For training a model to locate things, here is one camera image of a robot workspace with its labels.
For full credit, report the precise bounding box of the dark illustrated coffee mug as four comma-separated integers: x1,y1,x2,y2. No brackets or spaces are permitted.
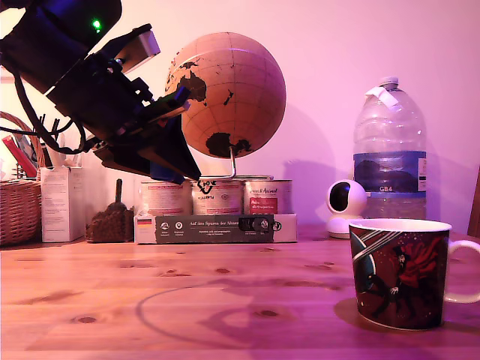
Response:
348,218,480,331

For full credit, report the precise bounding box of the labelled tin can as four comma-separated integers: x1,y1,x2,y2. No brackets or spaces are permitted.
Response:
242,178,293,215
139,179,192,218
190,178,245,217

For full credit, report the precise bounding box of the white carton box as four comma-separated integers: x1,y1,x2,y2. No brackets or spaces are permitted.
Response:
40,166,86,244

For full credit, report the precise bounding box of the cardboard tray with dark label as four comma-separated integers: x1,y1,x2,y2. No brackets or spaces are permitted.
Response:
133,212,299,245

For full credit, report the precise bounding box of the tan globe on metal stand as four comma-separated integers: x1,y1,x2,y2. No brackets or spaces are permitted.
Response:
164,31,288,181

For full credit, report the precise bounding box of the red packet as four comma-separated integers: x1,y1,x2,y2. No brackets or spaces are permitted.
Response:
1,135,38,177

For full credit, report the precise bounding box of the wicker basket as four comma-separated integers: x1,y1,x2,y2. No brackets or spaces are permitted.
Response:
0,111,46,247

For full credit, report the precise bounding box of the large clear water bottle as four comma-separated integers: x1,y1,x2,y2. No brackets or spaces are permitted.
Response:
352,76,428,221

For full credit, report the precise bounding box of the black cable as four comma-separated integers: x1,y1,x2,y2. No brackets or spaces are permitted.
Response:
0,121,74,137
13,70,101,154

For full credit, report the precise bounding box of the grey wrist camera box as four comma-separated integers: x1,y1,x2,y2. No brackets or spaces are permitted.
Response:
99,22,162,75

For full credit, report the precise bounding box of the small white round camera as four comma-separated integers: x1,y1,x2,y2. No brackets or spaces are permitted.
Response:
325,178,368,240

